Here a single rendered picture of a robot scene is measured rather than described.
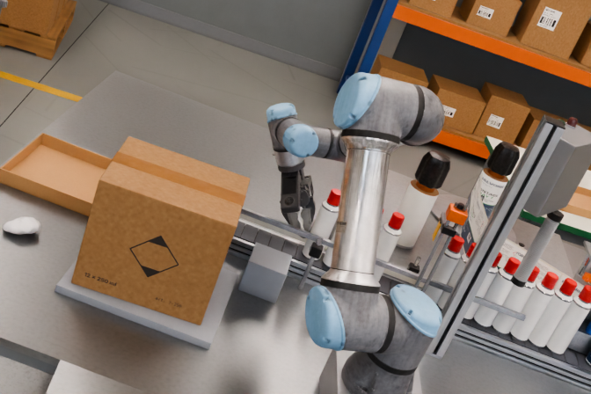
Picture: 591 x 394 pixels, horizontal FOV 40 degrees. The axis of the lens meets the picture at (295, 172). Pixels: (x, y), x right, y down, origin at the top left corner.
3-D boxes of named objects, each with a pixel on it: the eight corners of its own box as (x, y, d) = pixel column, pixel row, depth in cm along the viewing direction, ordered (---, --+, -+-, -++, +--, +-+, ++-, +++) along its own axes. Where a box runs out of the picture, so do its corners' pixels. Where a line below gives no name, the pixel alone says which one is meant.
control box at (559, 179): (566, 207, 198) (604, 140, 190) (536, 218, 185) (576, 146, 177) (531, 186, 203) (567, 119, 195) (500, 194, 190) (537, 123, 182)
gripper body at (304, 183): (316, 194, 218) (308, 153, 213) (311, 208, 210) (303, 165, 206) (288, 198, 219) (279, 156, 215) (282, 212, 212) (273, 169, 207)
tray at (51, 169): (138, 182, 231) (142, 171, 229) (106, 223, 207) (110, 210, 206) (40, 144, 231) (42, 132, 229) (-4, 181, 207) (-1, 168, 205)
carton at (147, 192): (217, 269, 203) (251, 178, 191) (200, 326, 181) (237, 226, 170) (101, 230, 200) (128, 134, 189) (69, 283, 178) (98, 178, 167)
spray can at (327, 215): (320, 254, 220) (347, 191, 212) (318, 264, 215) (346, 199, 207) (302, 247, 220) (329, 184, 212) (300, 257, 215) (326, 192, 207)
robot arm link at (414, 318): (429, 373, 163) (458, 323, 157) (371, 368, 158) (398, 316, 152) (408, 331, 173) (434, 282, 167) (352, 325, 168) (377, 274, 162)
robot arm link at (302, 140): (337, 133, 194) (320, 122, 204) (294, 124, 190) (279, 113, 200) (327, 164, 196) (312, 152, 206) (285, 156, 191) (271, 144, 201)
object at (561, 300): (543, 339, 221) (579, 280, 213) (546, 351, 216) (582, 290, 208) (525, 332, 221) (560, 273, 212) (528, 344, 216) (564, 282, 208)
